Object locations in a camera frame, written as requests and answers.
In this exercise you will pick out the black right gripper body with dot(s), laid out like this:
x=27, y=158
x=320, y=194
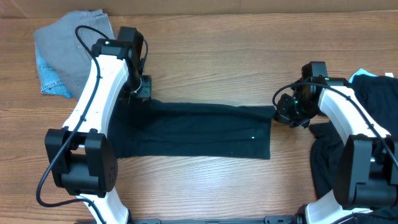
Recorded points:
x=285, y=112

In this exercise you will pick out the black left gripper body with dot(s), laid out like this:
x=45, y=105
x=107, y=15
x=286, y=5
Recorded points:
x=138, y=88

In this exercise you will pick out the black t-shirt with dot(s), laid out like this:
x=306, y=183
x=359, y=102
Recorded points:
x=155, y=128

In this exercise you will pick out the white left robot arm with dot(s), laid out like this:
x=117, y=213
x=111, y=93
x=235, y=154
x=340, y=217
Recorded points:
x=81, y=157

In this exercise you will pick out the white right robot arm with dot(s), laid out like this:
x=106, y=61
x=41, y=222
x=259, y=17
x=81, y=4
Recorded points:
x=367, y=176

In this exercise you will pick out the pile of dark clothes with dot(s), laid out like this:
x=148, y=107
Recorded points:
x=378, y=96

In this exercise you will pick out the light blue garment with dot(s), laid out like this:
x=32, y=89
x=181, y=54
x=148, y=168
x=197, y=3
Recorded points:
x=361, y=71

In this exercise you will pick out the folded blue jeans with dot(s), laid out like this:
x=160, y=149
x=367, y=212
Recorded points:
x=50, y=82

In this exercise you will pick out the folded grey trousers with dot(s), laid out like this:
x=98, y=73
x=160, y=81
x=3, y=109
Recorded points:
x=59, y=46

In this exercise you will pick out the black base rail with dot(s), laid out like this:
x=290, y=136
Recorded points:
x=272, y=219

